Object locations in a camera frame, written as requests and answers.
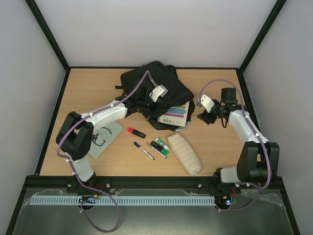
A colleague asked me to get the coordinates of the children's reader book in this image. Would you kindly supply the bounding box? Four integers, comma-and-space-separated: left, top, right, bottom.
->
157, 101, 190, 127

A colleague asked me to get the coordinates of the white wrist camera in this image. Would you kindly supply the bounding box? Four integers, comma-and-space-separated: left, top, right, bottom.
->
196, 94, 215, 112
149, 85, 168, 102

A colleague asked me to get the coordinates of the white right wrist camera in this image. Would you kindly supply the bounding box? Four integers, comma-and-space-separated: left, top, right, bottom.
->
196, 94, 215, 112

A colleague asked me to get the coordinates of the green capped thin pen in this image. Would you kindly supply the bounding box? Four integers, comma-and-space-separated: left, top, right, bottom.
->
146, 143, 167, 159

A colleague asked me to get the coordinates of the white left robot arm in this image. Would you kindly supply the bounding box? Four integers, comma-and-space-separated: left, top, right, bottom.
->
56, 95, 139, 182

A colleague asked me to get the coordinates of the grey booklet with G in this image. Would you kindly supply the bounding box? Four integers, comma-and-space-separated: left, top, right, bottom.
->
89, 122, 123, 159

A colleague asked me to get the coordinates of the black student bag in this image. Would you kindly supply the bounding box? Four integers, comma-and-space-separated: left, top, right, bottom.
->
115, 61, 195, 132

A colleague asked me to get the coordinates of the beige fabric pencil case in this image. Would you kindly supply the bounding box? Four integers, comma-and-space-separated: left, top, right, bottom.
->
168, 133, 202, 176

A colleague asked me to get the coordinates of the red highlighter marker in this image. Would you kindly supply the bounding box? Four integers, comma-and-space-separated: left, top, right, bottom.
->
127, 127, 146, 139

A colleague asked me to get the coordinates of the light blue cable duct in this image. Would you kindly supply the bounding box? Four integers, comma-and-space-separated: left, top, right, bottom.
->
29, 195, 216, 206

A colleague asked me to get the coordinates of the white green glue stick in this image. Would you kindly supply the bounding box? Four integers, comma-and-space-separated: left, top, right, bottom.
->
155, 138, 169, 150

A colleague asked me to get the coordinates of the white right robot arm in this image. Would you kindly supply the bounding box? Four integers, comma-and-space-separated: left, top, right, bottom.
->
197, 96, 279, 192

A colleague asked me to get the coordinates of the blue capped pen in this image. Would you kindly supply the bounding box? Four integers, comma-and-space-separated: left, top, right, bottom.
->
134, 142, 155, 160

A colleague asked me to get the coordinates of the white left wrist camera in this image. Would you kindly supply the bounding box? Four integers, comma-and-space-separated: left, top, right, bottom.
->
149, 85, 168, 102

